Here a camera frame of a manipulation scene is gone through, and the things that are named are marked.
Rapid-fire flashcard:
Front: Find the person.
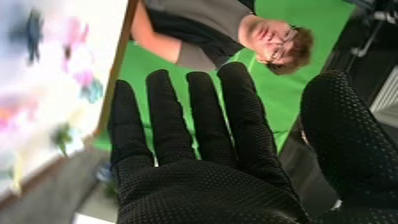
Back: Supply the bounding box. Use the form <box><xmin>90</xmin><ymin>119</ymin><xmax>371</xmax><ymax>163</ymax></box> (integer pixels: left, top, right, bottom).
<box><xmin>128</xmin><ymin>0</ymin><xmax>316</xmax><ymax>76</ymax></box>

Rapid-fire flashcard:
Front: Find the white sheet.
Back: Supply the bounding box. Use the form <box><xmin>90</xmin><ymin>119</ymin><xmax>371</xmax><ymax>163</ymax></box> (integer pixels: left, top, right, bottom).
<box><xmin>0</xmin><ymin>0</ymin><xmax>129</xmax><ymax>201</ymax></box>

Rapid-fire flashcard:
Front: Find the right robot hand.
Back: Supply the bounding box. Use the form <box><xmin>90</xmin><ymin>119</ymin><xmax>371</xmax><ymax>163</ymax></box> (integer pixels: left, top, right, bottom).
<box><xmin>106</xmin><ymin>61</ymin><xmax>398</xmax><ymax>224</ymax></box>

